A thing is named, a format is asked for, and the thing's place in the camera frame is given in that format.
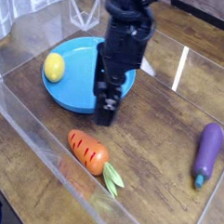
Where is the blue round plate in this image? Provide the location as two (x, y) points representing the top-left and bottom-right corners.
(39, 34), (138, 117)

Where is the orange toy carrot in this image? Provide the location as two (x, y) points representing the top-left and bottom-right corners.
(67, 129), (124, 198)

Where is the dark wooden bar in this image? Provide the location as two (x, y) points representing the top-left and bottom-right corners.
(171, 0), (224, 32)

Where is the clear acrylic tray wall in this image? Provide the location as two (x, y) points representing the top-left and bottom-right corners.
(0, 81), (139, 224)

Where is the yellow toy lemon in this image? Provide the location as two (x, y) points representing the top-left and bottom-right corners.
(44, 53), (65, 83)

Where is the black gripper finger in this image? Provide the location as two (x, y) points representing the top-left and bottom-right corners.
(95, 82), (123, 126)
(94, 43), (103, 96)

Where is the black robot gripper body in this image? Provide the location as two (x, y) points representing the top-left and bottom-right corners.
(100, 20), (146, 86)

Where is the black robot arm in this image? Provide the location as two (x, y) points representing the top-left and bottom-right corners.
(94, 0), (158, 126)

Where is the purple toy eggplant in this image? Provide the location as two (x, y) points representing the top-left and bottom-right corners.
(192, 123), (224, 190)

